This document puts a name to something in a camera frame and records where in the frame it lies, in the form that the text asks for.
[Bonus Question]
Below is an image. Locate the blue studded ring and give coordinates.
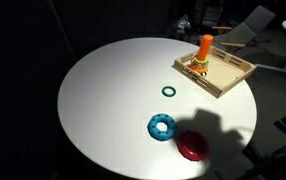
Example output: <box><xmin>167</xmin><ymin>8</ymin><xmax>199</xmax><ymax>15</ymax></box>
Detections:
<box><xmin>147</xmin><ymin>113</ymin><xmax>177</xmax><ymax>142</ymax></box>

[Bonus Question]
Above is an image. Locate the red ring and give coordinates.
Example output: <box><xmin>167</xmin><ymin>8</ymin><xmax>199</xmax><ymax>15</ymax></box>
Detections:
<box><xmin>177</xmin><ymin>130</ymin><xmax>210</xmax><ymax>162</ymax></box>

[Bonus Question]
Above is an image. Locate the light wooden tray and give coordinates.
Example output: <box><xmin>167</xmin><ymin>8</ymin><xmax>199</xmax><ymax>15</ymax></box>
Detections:
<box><xmin>173</xmin><ymin>46</ymin><xmax>256</xmax><ymax>98</ymax></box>

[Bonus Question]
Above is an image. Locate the small green ring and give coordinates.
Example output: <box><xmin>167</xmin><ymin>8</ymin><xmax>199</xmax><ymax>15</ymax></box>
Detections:
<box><xmin>161</xmin><ymin>85</ymin><xmax>177</xmax><ymax>98</ymax></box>

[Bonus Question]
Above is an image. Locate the grey lounge chair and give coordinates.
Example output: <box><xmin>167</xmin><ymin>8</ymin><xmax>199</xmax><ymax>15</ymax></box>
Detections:
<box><xmin>212</xmin><ymin>5</ymin><xmax>276</xmax><ymax>53</ymax></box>

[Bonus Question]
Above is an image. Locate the orange stacking stand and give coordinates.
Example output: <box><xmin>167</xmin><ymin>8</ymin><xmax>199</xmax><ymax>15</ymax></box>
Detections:
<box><xmin>189</xmin><ymin>34</ymin><xmax>214</xmax><ymax>76</ymax></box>

